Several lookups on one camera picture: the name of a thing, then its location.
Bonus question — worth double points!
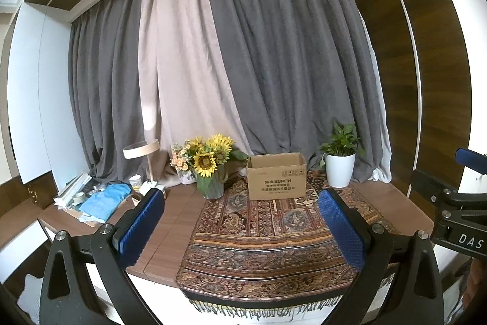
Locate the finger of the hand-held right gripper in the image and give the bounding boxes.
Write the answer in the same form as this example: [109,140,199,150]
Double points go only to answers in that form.
[455,148,487,175]
[410,169,463,211]

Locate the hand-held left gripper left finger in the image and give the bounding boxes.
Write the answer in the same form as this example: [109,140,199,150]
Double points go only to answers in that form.
[38,188,166,325]

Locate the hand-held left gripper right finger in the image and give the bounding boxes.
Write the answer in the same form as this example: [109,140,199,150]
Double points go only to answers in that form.
[319,188,446,325]

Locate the cardboard box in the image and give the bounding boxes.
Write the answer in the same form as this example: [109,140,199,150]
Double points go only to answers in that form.
[247,152,307,201]

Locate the flat white item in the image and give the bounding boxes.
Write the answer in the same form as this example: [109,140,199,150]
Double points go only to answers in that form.
[140,182,167,198]

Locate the crumpled blue cloth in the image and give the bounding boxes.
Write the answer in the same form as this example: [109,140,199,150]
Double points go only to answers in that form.
[79,183,132,224]

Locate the green plant in white pot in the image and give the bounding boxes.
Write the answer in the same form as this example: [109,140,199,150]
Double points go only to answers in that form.
[319,120,366,189]

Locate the ribbed pale green vase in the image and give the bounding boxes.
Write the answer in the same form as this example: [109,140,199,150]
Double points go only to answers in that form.
[191,169,226,200]

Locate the patterned fringed table runner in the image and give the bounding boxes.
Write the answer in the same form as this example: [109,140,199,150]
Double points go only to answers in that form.
[175,169,400,322]

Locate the small pink flower bouquet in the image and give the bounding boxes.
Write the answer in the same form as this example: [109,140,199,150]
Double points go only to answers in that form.
[170,143,193,172]

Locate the sunflower bouquet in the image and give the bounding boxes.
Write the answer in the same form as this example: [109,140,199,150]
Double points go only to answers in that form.
[183,134,250,192]

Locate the grey curtain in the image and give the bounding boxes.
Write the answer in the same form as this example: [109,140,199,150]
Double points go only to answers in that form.
[68,0,162,183]
[201,0,393,184]

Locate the beige curtain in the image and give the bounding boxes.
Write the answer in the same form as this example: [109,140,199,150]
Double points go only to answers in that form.
[138,0,254,185]

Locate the white cabinet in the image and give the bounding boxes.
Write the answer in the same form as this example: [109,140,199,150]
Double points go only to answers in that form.
[9,1,94,185]

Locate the white ring desk lamp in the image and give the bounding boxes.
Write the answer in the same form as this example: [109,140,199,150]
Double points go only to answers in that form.
[122,139,160,184]

